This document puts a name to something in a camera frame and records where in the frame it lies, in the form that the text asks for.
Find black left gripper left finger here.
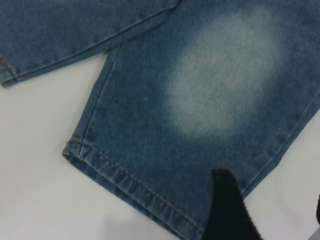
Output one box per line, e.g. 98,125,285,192
203,168,263,240

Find blue denim shorts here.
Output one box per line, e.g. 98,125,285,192
0,0,320,240

